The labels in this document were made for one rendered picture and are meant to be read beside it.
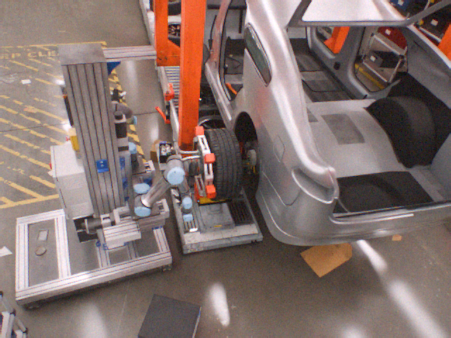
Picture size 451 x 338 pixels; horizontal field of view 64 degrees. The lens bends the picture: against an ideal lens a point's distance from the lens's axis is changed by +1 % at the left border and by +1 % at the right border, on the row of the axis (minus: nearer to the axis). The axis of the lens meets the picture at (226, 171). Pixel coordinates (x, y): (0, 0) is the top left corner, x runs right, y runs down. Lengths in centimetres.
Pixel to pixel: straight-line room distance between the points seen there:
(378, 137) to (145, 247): 250
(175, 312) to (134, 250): 76
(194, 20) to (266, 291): 246
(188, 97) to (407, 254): 284
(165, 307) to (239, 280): 85
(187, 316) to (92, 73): 189
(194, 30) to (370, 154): 200
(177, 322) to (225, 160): 132
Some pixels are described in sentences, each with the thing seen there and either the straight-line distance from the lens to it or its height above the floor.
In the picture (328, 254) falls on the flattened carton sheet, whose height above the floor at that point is 1.
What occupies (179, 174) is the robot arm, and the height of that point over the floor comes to 137.
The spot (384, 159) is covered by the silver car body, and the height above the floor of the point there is 94.
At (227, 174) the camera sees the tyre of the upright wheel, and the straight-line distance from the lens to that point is 302.
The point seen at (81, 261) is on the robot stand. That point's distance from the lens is 351.
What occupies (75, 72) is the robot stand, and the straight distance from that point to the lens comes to 233.
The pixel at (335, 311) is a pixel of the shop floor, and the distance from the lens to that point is 371.
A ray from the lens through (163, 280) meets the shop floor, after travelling 356.
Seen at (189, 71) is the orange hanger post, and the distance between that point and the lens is 324.
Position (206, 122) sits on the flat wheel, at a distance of 442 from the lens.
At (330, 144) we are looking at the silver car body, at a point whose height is 102.
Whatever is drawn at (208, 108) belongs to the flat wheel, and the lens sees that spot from 461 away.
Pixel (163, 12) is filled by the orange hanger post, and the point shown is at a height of 127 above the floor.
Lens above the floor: 312
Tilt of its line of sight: 44 degrees down
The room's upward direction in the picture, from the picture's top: 9 degrees clockwise
